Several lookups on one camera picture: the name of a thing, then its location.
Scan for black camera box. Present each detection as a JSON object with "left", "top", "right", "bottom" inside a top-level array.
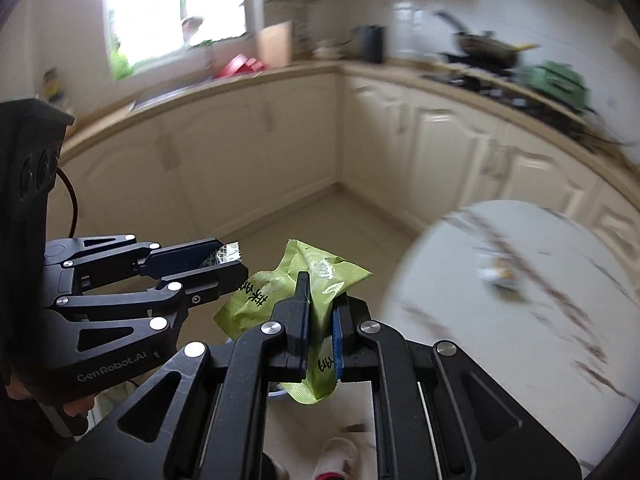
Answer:
[{"left": 1, "top": 98, "right": 74, "bottom": 373}]

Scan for white slipper foot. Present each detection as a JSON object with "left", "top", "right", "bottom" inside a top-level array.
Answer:
[{"left": 312, "top": 437, "right": 359, "bottom": 480}]

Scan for black power cable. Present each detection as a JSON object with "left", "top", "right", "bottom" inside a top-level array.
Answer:
[{"left": 55, "top": 166, "right": 80, "bottom": 239}]

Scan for window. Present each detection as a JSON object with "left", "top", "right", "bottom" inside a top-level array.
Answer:
[{"left": 103, "top": 0, "right": 247, "bottom": 70}]

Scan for light green snack wrapper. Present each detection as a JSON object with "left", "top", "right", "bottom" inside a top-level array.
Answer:
[{"left": 214, "top": 240, "right": 371, "bottom": 405}]

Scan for round white marble table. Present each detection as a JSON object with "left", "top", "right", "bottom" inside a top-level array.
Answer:
[{"left": 381, "top": 200, "right": 639, "bottom": 479}]

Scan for dark blue kettle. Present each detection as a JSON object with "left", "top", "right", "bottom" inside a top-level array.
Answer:
[{"left": 360, "top": 25, "right": 385, "bottom": 64}]

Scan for black gas stove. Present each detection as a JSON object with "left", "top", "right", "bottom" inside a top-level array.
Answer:
[{"left": 421, "top": 68, "right": 625, "bottom": 151}]

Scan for wooden cutting board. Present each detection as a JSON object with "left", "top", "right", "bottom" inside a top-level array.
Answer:
[{"left": 256, "top": 21, "right": 293, "bottom": 70}]

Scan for white yellow snack packet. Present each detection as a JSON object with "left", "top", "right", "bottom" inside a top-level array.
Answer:
[{"left": 475, "top": 247, "right": 521, "bottom": 292}]

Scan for white printed snack packet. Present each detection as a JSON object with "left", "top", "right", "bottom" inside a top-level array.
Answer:
[{"left": 201, "top": 242, "right": 242, "bottom": 268}]

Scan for green electric cooker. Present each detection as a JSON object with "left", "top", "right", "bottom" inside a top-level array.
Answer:
[{"left": 520, "top": 60, "right": 589, "bottom": 113}]

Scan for person's left hand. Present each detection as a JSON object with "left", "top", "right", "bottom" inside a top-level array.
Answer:
[{"left": 4, "top": 374, "right": 96, "bottom": 417}]

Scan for green plant on sill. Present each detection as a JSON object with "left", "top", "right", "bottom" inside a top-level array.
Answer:
[{"left": 108, "top": 41, "right": 134, "bottom": 80}]

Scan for lower kitchen cabinets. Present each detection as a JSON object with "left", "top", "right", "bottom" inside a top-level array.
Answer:
[{"left": 61, "top": 63, "right": 639, "bottom": 280}]

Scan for black wok with handle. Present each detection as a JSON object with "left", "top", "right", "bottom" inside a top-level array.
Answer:
[{"left": 434, "top": 10, "right": 539, "bottom": 70}]

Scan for blue plastic trash bucket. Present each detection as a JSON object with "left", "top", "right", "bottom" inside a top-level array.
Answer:
[{"left": 268, "top": 382, "right": 288, "bottom": 399}]

